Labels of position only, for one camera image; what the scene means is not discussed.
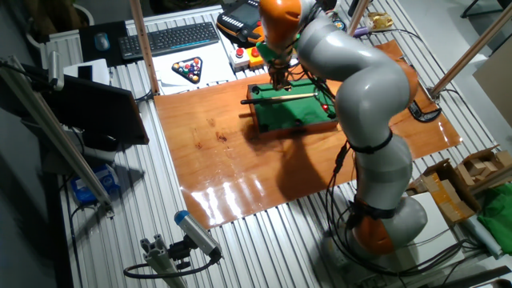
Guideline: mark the black round spool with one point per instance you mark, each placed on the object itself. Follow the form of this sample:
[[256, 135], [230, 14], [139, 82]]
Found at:
[[329, 4]]

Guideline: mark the brown cardboard sheet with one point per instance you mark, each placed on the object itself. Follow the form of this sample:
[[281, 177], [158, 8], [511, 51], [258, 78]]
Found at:
[[496, 88]]

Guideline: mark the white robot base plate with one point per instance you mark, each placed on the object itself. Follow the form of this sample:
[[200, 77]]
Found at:
[[444, 236]]

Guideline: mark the blue-grey computer mouse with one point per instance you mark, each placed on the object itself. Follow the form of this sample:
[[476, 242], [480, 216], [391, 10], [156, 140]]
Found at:
[[102, 41]]

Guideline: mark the yellow emergency stop box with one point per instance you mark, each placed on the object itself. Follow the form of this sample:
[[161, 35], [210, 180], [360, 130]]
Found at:
[[255, 59]]

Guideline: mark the black chair base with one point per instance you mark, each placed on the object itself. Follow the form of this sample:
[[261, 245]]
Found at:
[[480, 6]]

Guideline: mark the grey box with red button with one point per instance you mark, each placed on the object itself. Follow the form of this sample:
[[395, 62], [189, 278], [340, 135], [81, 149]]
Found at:
[[239, 60]]

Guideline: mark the golden snack wrapper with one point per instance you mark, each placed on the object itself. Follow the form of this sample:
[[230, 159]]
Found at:
[[380, 20]]

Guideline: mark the aluminium profile camera mount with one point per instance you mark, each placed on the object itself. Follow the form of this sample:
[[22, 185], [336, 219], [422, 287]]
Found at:
[[160, 260]]

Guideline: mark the black mouse pad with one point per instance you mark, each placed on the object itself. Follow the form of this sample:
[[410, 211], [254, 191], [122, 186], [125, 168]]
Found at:
[[88, 56]]

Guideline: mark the black and cream pool cue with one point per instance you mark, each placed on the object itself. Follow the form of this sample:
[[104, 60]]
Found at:
[[280, 98]]

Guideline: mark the glossy wooden board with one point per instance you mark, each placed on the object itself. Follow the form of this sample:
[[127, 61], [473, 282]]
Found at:
[[224, 160]]

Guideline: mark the black C-clamp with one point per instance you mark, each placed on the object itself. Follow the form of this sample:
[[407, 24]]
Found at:
[[424, 115]]

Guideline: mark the green cloth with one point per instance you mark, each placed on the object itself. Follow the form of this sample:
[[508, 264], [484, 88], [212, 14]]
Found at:
[[498, 224]]

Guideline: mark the long aluminium stand leg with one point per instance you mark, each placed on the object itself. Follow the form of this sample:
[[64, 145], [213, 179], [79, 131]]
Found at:
[[60, 140]]

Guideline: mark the blue package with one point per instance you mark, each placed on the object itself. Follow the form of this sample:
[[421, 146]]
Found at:
[[96, 184]]

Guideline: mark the pale rolled sheet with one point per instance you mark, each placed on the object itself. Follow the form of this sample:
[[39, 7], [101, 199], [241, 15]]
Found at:
[[480, 236]]

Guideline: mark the open cardboard box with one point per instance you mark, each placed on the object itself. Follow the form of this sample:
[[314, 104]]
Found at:
[[448, 196]]

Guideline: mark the cardboard box with wood blocks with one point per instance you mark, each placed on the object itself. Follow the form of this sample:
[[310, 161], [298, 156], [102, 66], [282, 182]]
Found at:
[[480, 166]]

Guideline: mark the dark flat monitor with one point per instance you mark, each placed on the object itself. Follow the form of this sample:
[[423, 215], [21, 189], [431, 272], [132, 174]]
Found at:
[[100, 112]]

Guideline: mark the wooden post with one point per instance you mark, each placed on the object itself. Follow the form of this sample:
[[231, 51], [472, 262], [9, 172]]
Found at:
[[358, 14], [480, 40], [144, 48]]

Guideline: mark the black computer keyboard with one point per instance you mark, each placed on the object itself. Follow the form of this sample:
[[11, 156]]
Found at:
[[168, 40]]

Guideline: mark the black triangle rack with balls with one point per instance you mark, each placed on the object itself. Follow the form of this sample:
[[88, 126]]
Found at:
[[188, 70]]

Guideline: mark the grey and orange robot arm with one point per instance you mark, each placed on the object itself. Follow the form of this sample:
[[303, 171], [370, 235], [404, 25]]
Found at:
[[360, 80]]

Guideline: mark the orange and black teach pendant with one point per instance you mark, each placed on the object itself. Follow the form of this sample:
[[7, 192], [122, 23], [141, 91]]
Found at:
[[236, 22]]

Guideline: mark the white box with black square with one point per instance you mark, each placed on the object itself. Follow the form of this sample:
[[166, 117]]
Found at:
[[96, 70]]

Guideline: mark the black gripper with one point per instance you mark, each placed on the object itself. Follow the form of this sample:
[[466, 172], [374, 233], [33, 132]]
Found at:
[[279, 69]]

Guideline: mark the silver camera with blue end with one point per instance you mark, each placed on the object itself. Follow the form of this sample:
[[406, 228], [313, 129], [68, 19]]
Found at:
[[196, 232]]

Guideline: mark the mini green felt pool table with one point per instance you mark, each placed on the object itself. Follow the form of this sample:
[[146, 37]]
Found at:
[[288, 116]]

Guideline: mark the white sheet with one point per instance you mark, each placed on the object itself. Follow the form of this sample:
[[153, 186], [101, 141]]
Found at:
[[216, 60]]

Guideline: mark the small silver camera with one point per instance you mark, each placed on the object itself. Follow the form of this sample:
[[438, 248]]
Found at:
[[54, 70]]

